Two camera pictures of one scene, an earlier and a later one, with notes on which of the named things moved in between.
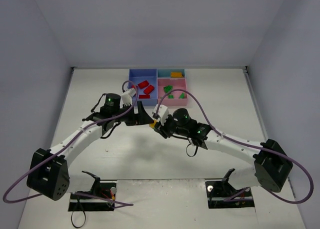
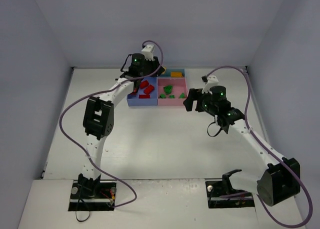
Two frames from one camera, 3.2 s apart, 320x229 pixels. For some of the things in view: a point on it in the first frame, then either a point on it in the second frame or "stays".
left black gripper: (136, 113) → (136, 81)
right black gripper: (161, 128) → (197, 101)
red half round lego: (144, 96) stays
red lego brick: (143, 84) stays
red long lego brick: (149, 89) stays
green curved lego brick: (168, 88) stays
